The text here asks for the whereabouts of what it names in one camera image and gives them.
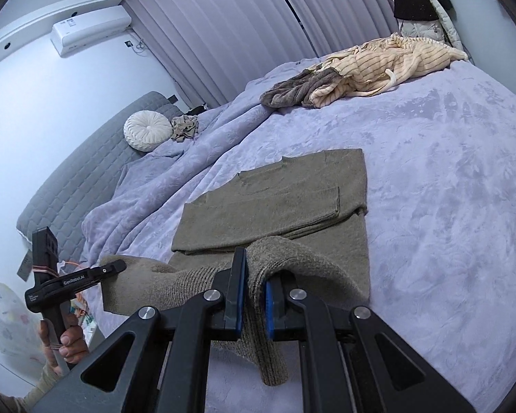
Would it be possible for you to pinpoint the olive brown knit sweater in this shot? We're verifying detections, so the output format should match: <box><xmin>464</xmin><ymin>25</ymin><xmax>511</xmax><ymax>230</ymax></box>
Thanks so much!
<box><xmin>102</xmin><ymin>149</ymin><xmax>370</xmax><ymax>386</ymax></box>

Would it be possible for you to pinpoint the person's left hand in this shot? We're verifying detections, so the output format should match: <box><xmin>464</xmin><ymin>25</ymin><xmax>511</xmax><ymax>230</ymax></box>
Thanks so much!
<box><xmin>39</xmin><ymin>313</ymin><xmax>89</xmax><ymax>376</ymax></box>

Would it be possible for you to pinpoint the white floral fabric item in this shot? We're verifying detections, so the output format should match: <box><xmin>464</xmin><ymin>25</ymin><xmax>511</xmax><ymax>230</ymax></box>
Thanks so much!
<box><xmin>0</xmin><ymin>283</ymin><xmax>46</xmax><ymax>376</ymax></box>

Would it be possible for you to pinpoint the grey quilted headboard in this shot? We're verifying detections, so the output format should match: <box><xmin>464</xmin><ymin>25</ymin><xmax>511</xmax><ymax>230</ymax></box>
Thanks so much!
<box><xmin>17</xmin><ymin>92</ymin><xmax>182</xmax><ymax>261</ymax></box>

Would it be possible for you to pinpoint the round cream pleated cushion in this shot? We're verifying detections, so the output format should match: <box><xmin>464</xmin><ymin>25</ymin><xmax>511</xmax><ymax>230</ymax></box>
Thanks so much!
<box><xmin>123</xmin><ymin>110</ymin><xmax>173</xmax><ymax>153</ymax></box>

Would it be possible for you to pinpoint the small beige crumpled cloth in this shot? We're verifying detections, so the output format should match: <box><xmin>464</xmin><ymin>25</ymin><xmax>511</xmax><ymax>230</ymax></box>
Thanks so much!
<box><xmin>171</xmin><ymin>115</ymin><xmax>198</xmax><ymax>143</ymax></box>

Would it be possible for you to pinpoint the lavender fleece blanket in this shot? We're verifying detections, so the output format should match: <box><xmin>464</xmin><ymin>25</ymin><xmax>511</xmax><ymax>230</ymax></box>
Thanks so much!
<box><xmin>82</xmin><ymin>61</ymin><xmax>516</xmax><ymax>412</ymax></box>

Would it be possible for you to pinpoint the grey pleated curtain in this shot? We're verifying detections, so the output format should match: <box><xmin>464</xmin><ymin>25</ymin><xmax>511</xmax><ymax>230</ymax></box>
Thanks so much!
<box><xmin>122</xmin><ymin>0</ymin><xmax>397</xmax><ymax>107</ymax></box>

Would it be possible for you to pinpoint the dark brown crumpled garment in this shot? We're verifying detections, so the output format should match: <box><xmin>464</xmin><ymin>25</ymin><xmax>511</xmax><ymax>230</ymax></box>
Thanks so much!
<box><xmin>260</xmin><ymin>67</ymin><xmax>343</xmax><ymax>108</ymax></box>

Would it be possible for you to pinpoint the cream striped garment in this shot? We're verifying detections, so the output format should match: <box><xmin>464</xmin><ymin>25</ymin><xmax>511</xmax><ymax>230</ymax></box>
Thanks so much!
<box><xmin>303</xmin><ymin>34</ymin><xmax>469</xmax><ymax>108</ymax></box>

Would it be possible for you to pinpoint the pale green hanging jacket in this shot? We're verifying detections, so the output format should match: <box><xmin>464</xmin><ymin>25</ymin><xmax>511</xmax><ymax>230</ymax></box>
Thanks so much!
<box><xmin>393</xmin><ymin>0</ymin><xmax>464</xmax><ymax>50</ymax></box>

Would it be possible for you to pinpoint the black hanging garment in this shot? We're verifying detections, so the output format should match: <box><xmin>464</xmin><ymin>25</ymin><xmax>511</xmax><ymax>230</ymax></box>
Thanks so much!
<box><xmin>394</xmin><ymin>0</ymin><xmax>438</xmax><ymax>21</ymax></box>

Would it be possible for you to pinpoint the white wall air conditioner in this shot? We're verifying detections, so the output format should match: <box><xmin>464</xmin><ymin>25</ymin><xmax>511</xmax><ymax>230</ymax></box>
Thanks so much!
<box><xmin>50</xmin><ymin>6</ymin><xmax>132</xmax><ymax>57</ymax></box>

